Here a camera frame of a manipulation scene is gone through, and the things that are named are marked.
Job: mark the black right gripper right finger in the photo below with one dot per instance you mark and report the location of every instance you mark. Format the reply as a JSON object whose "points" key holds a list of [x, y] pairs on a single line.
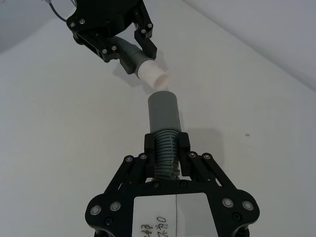
{"points": [[184, 158]]}

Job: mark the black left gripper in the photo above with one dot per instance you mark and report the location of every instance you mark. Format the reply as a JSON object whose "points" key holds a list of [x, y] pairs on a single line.
{"points": [[106, 17]]}

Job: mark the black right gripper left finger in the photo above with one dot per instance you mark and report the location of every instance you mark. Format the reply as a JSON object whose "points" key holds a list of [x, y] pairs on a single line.
{"points": [[149, 158]]}

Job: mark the grey pipe with white end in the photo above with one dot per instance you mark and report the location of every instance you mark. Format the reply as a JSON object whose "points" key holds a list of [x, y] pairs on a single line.
{"points": [[148, 70]]}

